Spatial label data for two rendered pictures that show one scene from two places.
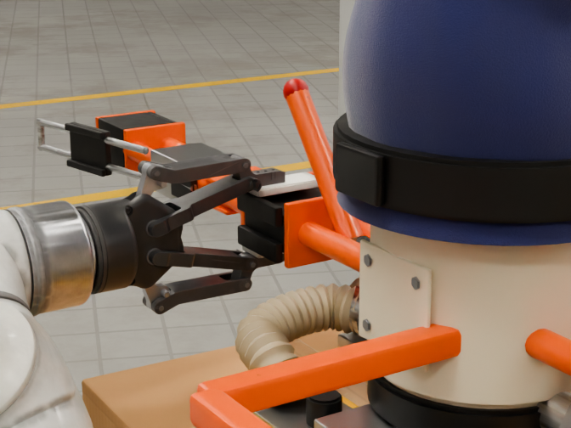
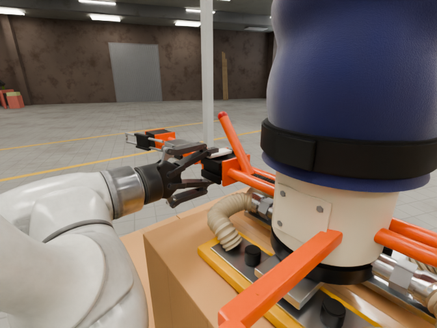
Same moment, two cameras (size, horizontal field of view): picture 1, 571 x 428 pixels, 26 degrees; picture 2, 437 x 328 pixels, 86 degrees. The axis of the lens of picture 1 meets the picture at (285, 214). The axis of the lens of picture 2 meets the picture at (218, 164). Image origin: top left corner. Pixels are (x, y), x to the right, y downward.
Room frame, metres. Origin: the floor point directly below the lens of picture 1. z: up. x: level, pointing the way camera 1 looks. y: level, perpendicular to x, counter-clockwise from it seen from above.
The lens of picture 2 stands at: (0.55, 0.07, 1.28)
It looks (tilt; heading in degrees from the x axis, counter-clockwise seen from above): 20 degrees down; 352
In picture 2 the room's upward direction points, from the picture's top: straight up
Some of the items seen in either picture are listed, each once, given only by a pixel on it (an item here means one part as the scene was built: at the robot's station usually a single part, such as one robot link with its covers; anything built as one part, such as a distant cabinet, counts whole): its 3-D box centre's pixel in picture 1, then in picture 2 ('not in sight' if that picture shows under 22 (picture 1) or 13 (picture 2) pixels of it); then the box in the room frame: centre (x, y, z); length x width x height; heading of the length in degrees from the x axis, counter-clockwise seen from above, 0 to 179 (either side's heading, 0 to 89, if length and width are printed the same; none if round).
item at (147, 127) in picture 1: (140, 140); (160, 138); (1.37, 0.17, 1.08); 0.08 x 0.07 x 0.05; 32
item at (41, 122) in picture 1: (110, 159); (150, 144); (1.29, 0.19, 1.08); 0.31 x 0.03 x 0.05; 45
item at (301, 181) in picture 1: (282, 184); (217, 153); (1.08, 0.00, 1.11); 0.07 x 0.03 x 0.01; 122
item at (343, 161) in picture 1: (487, 151); (337, 136); (0.86, -0.14, 1.20); 0.23 x 0.23 x 0.04
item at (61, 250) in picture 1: (48, 256); (122, 191); (0.96, 0.20, 1.08); 0.09 x 0.06 x 0.09; 32
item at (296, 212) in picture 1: (302, 217); (225, 165); (1.07, -0.01, 1.08); 0.10 x 0.08 x 0.06; 122
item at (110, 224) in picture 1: (129, 242); (158, 180); (1.00, 0.13, 1.08); 0.09 x 0.07 x 0.08; 122
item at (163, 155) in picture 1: (191, 172); (179, 148); (1.26, 0.10, 1.07); 0.07 x 0.07 x 0.04; 32
